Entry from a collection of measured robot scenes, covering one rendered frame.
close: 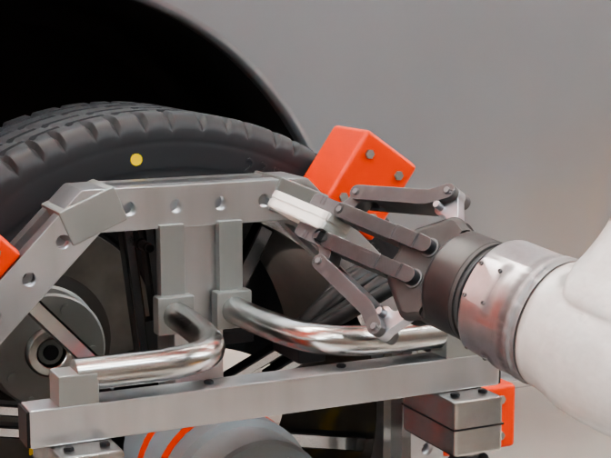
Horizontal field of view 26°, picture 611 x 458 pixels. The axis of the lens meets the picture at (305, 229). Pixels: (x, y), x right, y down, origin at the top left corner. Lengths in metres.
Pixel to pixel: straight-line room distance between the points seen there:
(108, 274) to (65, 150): 0.53
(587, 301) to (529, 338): 0.05
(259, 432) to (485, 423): 0.20
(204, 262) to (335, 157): 0.18
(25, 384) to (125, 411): 0.70
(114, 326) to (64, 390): 0.78
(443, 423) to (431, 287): 0.25
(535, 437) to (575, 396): 3.33
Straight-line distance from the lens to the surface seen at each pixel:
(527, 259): 0.89
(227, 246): 1.25
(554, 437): 4.19
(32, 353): 1.72
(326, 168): 1.32
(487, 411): 1.16
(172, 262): 1.23
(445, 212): 0.99
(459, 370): 1.17
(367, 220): 1.02
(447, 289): 0.92
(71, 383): 1.03
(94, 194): 1.20
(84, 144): 1.28
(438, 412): 1.16
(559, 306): 0.85
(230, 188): 1.25
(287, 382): 1.09
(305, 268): 1.47
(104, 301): 1.79
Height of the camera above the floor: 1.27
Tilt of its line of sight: 9 degrees down
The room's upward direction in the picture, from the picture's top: straight up
